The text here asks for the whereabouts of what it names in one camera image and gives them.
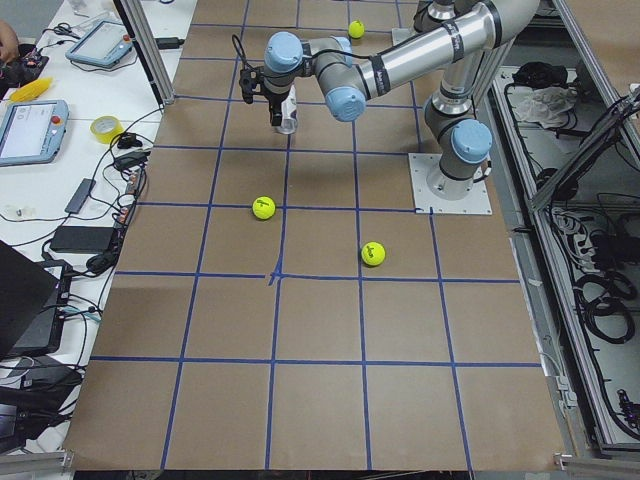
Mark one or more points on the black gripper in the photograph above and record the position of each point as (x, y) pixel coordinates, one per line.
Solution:
(273, 98)

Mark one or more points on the clear tennis ball can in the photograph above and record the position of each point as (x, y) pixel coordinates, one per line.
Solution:
(289, 122)

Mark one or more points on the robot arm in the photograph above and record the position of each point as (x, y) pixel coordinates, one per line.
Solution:
(454, 41)

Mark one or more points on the near Wilson tennis ball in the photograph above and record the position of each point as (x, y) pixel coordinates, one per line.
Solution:
(263, 208)

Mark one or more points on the wilson tennis ball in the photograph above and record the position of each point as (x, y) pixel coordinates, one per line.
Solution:
(263, 208)
(373, 253)

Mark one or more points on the centre Head tennis ball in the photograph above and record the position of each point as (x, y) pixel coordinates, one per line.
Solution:
(356, 29)

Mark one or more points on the far Wilson tennis ball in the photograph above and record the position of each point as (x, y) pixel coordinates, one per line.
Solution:
(373, 253)

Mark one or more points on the person hand at table edge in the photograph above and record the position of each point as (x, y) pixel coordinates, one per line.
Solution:
(9, 42)

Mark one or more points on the small black adapter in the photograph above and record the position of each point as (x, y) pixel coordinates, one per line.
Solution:
(167, 43)

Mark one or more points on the yellow tape roll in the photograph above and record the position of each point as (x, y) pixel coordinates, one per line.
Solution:
(106, 128)

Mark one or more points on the far teach pendant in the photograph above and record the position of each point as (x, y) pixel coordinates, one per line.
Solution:
(103, 46)

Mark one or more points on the teach pendant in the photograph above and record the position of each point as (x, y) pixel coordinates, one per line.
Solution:
(32, 132)
(103, 46)

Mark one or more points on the grey USB hub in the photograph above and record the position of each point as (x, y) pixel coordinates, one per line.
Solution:
(80, 196)

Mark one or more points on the black scissors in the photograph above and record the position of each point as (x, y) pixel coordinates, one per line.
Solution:
(65, 29)

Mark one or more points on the yellow banana toy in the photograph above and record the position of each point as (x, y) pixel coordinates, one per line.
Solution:
(32, 90)

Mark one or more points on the near teach pendant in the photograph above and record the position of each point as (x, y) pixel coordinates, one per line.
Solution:
(32, 132)

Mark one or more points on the black power adapter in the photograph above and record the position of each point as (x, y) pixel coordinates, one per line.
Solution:
(82, 239)

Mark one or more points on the white crumpled cloth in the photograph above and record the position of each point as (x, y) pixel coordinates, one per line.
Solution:
(548, 107)

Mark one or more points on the black laptop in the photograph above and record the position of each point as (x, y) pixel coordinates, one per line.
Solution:
(33, 295)

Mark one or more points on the aluminium frame post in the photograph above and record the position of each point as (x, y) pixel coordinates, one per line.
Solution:
(135, 21)

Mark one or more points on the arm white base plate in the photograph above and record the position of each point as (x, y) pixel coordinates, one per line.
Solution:
(434, 193)

